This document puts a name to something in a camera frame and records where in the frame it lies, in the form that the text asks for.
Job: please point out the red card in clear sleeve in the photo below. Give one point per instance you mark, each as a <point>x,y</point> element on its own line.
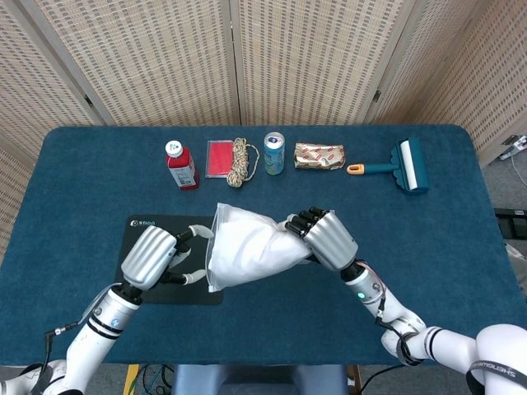
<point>218,160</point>

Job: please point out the clear plastic zip bag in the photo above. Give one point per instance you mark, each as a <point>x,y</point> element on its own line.
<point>220,212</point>

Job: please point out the red juice bottle white cap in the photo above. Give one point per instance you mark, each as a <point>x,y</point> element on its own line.
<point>183,168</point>

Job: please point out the black mouse pad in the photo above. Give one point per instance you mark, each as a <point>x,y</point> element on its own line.
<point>173,224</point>

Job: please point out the yellow floor strip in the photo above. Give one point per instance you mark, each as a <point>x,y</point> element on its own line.
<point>131,380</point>

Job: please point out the white power strip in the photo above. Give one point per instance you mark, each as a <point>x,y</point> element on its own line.
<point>516,142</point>

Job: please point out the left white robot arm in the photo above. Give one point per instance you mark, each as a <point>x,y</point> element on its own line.
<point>103,321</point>

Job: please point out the blue felt table cover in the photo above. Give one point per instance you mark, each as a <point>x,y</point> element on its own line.
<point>82,185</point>

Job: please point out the black box on floor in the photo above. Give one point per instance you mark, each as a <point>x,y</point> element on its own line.
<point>512,222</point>

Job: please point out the black screen hinge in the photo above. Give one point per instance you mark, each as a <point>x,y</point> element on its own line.
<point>88,100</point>
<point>376,96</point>

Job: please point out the gold foil snack package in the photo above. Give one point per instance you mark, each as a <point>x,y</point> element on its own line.
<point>317,156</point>

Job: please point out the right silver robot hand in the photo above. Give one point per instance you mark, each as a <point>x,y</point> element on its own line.
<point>329,243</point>

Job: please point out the light blue drink can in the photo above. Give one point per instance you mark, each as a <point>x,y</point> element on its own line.
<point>273,158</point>

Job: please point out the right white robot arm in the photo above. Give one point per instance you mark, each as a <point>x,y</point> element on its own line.
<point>444,341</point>

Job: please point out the teal lint roller orange tip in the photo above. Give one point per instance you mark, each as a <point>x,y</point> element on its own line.
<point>407,164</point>

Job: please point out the woven folding screen panel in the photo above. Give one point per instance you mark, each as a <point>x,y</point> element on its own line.
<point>309,61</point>
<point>461,74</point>
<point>33,82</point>
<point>156,61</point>

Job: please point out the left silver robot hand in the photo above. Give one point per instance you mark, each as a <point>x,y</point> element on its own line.
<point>148,259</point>

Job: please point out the blue grey robot torso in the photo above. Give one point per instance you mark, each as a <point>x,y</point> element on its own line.
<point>259,380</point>

